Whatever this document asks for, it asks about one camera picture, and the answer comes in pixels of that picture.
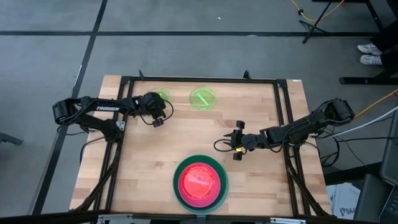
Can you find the person's leg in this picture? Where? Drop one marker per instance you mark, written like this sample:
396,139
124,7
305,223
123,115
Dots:
387,40

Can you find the small green transparent plate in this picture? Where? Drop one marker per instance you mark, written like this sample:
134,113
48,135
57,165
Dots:
202,99
163,93

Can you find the black computer case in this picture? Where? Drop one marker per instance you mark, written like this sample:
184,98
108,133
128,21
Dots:
371,199

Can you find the dark grey monitor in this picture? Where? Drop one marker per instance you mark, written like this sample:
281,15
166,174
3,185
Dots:
391,152

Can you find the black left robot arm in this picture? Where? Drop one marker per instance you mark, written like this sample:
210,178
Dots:
105,109

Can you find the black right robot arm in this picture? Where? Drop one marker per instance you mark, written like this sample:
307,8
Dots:
304,127

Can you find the large dark green plate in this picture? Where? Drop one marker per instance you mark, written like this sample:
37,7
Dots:
177,193

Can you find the white printed box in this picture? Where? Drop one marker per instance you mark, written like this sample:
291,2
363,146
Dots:
343,200

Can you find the black aluminium table frame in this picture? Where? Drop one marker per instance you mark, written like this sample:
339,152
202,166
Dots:
281,102

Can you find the black desk foot bar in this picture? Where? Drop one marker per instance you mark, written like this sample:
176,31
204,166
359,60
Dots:
367,80

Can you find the black desk frame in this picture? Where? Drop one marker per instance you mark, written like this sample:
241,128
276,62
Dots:
374,15

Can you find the black tripod stand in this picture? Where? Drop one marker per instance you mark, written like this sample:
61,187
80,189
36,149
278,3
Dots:
314,27

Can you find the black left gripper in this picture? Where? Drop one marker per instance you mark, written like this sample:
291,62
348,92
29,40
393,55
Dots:
152,102

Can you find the dark furniture foot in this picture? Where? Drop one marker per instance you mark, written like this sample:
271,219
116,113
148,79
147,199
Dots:
11,139

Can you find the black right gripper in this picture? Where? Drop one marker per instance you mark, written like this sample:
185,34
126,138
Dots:
250,140

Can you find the person's white shoe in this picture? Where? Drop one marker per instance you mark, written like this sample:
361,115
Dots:
370,59
369,48

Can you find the magenta plastic plate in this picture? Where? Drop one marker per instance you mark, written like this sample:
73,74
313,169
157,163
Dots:
199,205

